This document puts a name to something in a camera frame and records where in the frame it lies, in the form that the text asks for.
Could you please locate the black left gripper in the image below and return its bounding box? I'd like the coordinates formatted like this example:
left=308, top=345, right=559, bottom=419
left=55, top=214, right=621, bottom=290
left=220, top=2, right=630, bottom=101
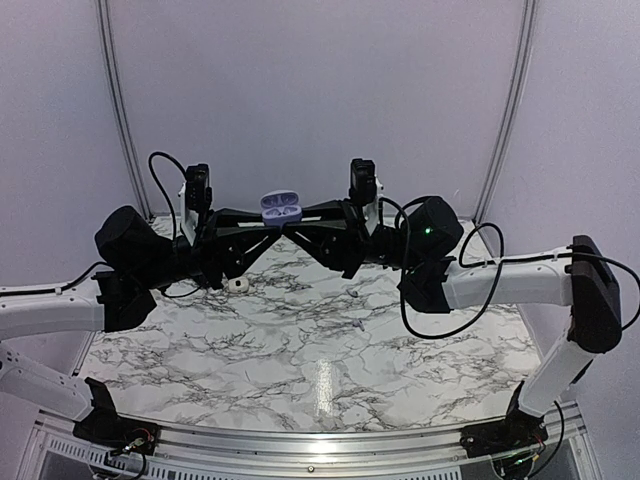
left=135, top=208, right=282, bottom=291

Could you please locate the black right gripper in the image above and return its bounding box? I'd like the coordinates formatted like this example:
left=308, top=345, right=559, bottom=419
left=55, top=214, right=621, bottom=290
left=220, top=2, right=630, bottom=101
left=280, top=197, right=423, bottom=280

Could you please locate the lavender round charging case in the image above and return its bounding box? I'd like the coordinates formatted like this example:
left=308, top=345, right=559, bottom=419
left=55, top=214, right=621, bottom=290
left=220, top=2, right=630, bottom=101
left=260, top=190, right=303, bottom=228

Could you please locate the beige earbud charging case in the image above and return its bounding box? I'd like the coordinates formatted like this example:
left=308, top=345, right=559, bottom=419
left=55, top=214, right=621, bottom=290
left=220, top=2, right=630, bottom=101
left=227, top=277, right=250, bottom=293

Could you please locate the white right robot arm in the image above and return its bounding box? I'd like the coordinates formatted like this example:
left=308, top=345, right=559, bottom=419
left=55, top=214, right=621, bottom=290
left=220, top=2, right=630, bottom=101
left=283, top=196, right=626, bottom=448

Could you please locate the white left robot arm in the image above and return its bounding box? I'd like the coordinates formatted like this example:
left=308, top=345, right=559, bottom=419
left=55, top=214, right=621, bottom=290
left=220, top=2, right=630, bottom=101
left=1, top=205, right=281, bottom=445

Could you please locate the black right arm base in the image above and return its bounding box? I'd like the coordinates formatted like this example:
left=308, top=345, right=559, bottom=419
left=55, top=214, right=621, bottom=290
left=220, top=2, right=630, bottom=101
left=460, top=382, right=548, bottom=458

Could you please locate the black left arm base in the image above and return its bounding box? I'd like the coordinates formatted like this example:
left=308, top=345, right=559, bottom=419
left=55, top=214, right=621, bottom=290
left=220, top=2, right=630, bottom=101
left=73, top=378, right=160, bottom=455

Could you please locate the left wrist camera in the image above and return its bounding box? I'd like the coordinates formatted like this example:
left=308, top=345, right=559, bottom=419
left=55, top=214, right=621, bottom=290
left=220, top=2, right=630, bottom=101
left=178, top=163, right=213, bottom=246

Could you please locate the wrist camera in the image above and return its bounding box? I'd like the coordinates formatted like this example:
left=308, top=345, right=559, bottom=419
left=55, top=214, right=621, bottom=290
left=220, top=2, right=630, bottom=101
left=349, top=158, right=384, bottom=234
left=178, top=163, right=213, bottom=246

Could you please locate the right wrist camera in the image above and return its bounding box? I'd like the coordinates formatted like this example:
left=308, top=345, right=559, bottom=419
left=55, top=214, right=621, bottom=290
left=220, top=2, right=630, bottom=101
left=349, top=158, right=384, bottom=234

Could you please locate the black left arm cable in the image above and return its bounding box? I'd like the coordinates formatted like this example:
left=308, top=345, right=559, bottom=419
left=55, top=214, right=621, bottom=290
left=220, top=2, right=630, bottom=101
left=0, top=151, right=211, bottom=300

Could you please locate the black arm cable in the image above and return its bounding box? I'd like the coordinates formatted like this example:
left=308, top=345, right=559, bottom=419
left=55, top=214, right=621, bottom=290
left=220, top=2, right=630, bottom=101
left=379, top=196, right=640, bottom=340
left=0, top=151, right=211, bottom=300

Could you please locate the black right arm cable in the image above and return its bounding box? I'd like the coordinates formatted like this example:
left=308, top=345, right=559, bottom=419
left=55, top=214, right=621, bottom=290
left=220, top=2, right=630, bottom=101
left=379, top=196, right=640, bottom=340

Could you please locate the aluminium front frame rail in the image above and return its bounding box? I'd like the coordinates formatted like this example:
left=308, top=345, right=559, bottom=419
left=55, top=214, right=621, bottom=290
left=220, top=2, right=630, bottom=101
left=29, top=409, right=586, bottom=480

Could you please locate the left aluminium corner post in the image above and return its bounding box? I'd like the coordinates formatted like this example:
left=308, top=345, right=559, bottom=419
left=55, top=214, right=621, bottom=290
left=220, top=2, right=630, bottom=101
left=95, top=0, right=154, bottom=221

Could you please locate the aluminium corner post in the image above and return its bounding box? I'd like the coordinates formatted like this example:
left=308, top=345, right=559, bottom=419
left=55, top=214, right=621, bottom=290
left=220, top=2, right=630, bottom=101
left=95, top=0, right=154, bottom=221
left=472, top=0, right=539, bottom=223

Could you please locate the right aluminium corner post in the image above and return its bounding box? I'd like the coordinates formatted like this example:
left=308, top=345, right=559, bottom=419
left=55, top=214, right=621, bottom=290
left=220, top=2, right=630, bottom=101
left=472, top=0, right=539, bottom=223

